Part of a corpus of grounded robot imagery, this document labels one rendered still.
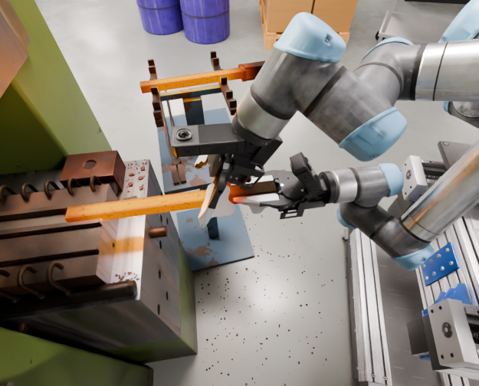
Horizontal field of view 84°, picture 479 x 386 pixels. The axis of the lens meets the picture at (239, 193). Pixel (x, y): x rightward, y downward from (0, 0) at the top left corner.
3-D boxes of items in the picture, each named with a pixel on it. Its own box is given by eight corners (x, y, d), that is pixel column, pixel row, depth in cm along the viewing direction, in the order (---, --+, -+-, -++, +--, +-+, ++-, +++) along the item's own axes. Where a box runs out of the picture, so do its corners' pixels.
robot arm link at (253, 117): (254, 109, 35) (244, 75, 40) (237, 134, 38) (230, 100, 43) (298, 126, 38) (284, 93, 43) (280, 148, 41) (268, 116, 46)
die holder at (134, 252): (178, 234, 110) (149, 158, 74) (180, 338, 87) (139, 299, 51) (34, 253, 105) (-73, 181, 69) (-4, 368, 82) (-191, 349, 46)
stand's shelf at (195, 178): (225, 111, 118) (225, 107, 117) (250, 178, 95) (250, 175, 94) (156, 122, 114) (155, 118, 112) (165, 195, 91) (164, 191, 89)
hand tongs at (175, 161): (157, 89, 125) (156, 86, 124) (165, 87, 126) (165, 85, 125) (174, 185, 91) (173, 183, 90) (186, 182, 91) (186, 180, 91)
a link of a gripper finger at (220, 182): (218, 212, 45) (234, 161, 43) (210, 210, 44) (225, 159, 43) (209, 202, 49) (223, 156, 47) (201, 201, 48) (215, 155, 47)
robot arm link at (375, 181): (394, 204, 61) (413, 181, 55) (348, 210, 61) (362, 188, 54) (378, 178, 66) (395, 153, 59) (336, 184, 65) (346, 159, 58)
